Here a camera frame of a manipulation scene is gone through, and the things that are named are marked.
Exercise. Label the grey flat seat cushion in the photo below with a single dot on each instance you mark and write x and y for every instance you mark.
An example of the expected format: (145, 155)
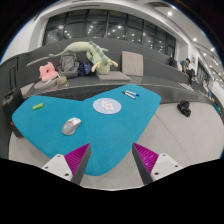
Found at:
(113, 76)

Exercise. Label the round light blue mouse pad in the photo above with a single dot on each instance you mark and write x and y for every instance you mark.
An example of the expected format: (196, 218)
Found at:
(107, 106)

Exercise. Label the black capped marker pen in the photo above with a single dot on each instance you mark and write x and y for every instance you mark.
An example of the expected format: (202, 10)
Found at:
(129, 95)

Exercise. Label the green dragon plush toy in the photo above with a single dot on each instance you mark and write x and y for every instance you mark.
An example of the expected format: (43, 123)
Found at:
(94, 53)

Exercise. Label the seated person green shirt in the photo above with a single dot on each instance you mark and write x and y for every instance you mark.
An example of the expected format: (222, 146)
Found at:
(189, 72)

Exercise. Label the black bag on floor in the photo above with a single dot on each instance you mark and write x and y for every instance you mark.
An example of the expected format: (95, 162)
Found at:
(183, 107)

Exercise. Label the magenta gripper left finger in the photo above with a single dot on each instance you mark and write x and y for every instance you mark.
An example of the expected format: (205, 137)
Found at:
(71, 166)

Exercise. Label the pink plush toy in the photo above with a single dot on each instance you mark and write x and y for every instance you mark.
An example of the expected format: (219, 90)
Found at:
(47, 72)

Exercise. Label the dark blue patterned cloth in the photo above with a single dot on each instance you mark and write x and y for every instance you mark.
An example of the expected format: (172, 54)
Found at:
(84, 69)

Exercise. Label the grey square cushion upright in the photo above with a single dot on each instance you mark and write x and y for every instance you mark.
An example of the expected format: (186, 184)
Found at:
(132, 63)

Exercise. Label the grey white computer mouse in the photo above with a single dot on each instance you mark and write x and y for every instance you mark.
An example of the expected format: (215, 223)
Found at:
(70, 126)

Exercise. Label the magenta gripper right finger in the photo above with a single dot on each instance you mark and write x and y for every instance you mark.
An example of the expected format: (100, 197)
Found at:
(153, 166)

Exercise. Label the grey backpack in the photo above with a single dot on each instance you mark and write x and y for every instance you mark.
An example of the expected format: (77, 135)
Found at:
(68, 66)

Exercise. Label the blue capped marker pen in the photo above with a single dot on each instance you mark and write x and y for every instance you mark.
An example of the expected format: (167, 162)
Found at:
(132, 93)

